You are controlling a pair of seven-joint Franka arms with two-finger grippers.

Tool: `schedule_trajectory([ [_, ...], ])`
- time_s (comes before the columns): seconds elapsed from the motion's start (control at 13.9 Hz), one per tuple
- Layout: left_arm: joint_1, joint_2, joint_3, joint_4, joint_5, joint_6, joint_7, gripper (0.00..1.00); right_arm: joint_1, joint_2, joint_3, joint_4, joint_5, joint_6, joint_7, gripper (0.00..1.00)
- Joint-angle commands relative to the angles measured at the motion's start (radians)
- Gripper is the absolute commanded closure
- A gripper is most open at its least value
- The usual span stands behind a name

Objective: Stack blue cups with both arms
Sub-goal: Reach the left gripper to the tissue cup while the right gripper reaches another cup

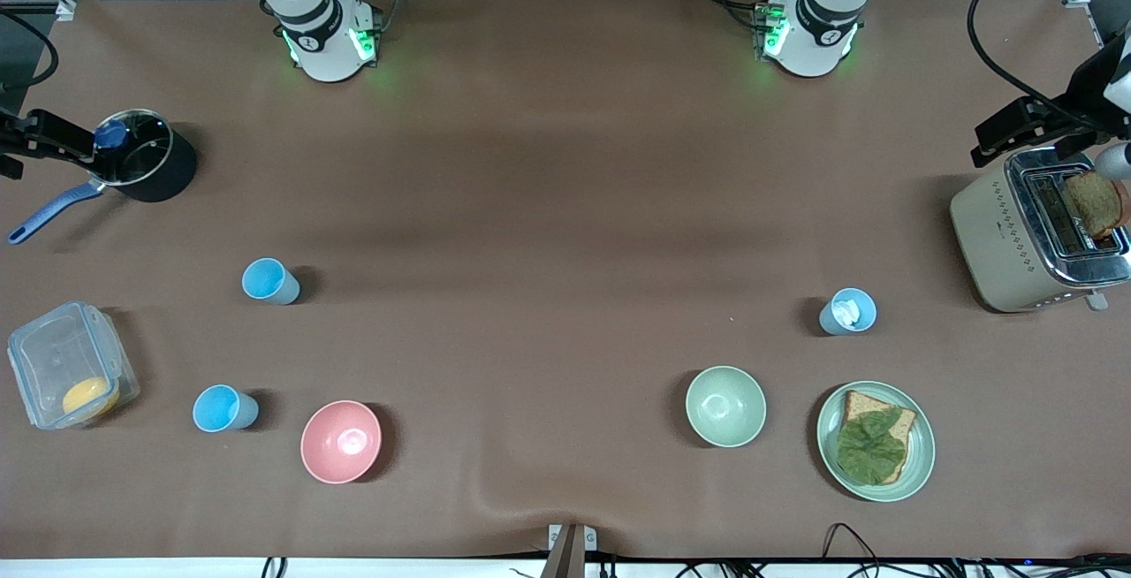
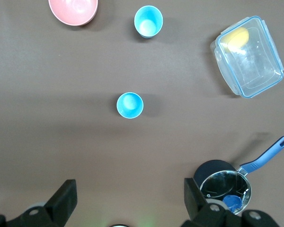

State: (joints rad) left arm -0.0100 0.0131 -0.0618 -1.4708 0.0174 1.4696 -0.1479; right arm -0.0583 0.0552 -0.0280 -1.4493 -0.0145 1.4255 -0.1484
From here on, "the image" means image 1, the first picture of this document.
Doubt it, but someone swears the blue plastic cup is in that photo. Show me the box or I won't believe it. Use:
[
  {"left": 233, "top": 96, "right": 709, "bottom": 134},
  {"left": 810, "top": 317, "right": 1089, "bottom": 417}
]
[
  {"left": 242, "top": 258, "right": 301, "bottom": 306},
  {"left": 193, "top": 384, "right": 260, "bottom": 433}
]

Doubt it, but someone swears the beige chrome toaster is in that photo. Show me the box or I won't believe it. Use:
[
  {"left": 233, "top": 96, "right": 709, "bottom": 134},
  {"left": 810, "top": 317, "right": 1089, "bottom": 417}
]
[{"left": 950, "top": 147, "right": 1131, "bottom": 314}]

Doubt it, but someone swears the green lettuce leaf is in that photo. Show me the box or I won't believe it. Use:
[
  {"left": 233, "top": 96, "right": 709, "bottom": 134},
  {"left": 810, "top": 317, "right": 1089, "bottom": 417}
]
[{"left": 836, "top": 407, "right": 909, "bottom": 483}]

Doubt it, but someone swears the glass pot lid blue knob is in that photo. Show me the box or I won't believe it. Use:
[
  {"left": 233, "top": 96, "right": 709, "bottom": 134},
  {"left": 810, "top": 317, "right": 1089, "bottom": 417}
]
[{"left": 91, "top": 110, "right": 174, "bottom": 186}]

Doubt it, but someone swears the black looped floor cable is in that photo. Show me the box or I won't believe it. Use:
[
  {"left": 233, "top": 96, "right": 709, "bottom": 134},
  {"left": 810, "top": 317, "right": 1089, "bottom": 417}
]
[{"left": 822, "top": 522, "right": 886, "bottom": 566}]

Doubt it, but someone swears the light green plate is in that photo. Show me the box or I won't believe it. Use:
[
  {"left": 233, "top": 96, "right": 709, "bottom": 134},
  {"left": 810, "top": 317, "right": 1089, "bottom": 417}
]
[{"left": 816, "top": 381, "right": 936, "bottom": 503}]

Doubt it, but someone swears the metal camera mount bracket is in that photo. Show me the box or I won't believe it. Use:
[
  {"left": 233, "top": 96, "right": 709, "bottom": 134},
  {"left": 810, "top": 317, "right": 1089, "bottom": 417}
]
[{"left": 541, "top": 523, "right": 598, "bottom": 578}]

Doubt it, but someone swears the brown bread slice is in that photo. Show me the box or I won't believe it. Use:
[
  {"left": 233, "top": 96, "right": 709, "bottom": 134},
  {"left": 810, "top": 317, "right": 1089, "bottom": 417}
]
[{"left": 838, "top": 390, "right": 917, "bottom": 485}]

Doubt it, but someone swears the dark toasted bread slice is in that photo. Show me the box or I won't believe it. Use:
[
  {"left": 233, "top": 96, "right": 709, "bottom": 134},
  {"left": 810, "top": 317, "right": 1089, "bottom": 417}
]
[{"left": 1063, "top": 170, "right": 1130, "bottom": 240}]

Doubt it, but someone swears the pink bowl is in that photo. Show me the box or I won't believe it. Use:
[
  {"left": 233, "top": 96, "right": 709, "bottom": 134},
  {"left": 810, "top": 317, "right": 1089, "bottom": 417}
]
[{"left": 300, "top": 399, "right": 383, "bottom": 484}]

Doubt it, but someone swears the black pot with blue handle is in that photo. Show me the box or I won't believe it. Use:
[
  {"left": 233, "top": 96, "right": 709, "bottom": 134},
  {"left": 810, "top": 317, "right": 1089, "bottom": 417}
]
[{"left": 7, "top": 110, "right": 198, "bottom": 246}]

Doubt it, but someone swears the clear plastic food container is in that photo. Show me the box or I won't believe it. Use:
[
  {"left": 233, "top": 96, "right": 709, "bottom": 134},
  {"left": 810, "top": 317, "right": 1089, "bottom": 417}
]
[{"left": 7, "top": 300, "right": 140, "bottom": 430}]

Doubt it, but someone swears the orange round food piece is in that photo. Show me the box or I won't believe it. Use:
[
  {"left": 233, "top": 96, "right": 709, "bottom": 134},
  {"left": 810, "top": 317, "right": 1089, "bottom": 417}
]
[{"left": 62, "top": 376, "right": 120, "bottom": 421}]

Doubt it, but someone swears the light green bowl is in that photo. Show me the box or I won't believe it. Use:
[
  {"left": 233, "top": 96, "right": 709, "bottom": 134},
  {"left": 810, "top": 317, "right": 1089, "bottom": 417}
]
[{"left": 686, "top": 366, "right": 767, "bottom": 449}]

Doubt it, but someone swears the blue cup with white tissue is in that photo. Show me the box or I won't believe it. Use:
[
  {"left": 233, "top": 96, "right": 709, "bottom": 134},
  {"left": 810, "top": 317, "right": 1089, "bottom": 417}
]
[{"left": 818, "top": 287, "right": 877, "bottom": 337}]

